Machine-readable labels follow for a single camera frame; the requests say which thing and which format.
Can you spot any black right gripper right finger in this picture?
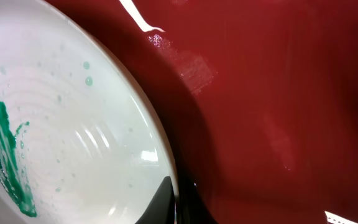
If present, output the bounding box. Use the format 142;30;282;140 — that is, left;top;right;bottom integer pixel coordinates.
177;182;217;224

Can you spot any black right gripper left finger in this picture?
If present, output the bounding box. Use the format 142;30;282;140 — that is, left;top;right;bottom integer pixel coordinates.
135;176;175;224

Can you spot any red plastic tray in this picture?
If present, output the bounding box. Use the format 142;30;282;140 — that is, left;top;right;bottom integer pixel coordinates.
53;0;358;223

